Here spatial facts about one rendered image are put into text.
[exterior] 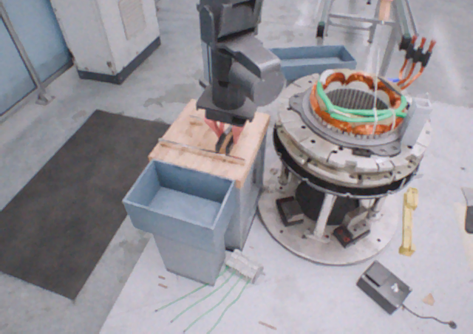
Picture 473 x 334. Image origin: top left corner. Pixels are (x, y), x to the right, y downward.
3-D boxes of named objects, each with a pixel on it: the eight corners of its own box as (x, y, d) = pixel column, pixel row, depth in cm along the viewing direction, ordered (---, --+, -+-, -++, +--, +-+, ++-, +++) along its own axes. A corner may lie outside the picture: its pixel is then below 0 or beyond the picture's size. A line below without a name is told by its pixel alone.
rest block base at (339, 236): (332, 233, 79) (333, 229, 78) (355, 220, 82) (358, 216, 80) (344, 249, 76) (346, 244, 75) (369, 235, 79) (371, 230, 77)
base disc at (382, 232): (403, 279, 71) (405, 278, 70) (241, 245, 78) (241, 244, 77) (392, 161, 98) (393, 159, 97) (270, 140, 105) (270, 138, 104)
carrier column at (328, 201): (321, 240, 78) (341, 187, 63) (311, 238, 78) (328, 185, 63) (322, 232, 79) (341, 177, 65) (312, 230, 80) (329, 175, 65)
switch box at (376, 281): (390, 315, 66) (400, 307, 63) (355, 284, 72) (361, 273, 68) (405, 297, 69) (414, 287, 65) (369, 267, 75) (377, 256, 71)
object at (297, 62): (327, 117, 115) (343, 43, 95) (337, 137, 108) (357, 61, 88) (259, 123, 113) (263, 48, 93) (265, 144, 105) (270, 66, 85)
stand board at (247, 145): (241, 189, 59) (241, 181, 57) (150, 165, 63) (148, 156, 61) (270, 123, 72) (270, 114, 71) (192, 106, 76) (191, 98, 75)
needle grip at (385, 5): (389, 21, 52) (395, -19, 49) (380, 20, 51) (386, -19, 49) (384, 20, 53) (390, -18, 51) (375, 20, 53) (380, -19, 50)
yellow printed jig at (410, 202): (412, 258, 76) (418, 252, 74) (398, 253, 77) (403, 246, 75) (416, 192, 91) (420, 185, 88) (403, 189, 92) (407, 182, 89)
